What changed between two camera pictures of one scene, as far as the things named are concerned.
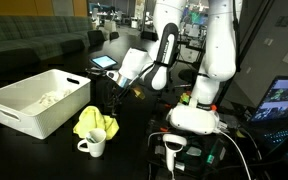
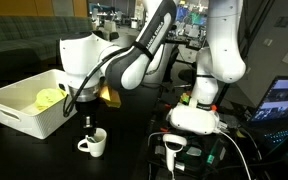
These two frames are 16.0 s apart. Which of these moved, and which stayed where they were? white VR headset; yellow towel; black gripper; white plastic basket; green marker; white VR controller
Moved: yellow towel; black gripper
Stayed: green marker; white VR headset; white plastic basket; white VR controller
